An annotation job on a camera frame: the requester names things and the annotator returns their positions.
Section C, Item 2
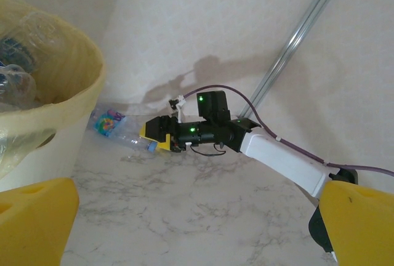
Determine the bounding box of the black right gripper loop cable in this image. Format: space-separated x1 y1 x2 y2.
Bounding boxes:
185 142 228 158

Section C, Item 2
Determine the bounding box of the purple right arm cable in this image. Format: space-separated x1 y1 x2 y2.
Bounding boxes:
183 84 394 177

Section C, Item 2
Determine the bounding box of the aluminium frame post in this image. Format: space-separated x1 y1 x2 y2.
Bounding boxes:
238 0 352 119

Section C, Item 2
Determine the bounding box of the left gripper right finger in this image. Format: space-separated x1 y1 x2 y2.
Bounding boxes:
318 180 394 266

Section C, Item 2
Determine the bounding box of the blue wrapper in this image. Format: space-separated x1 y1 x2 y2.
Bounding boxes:
87 108 159 153

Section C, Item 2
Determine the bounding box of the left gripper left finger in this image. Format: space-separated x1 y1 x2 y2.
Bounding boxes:
0 177 80 266

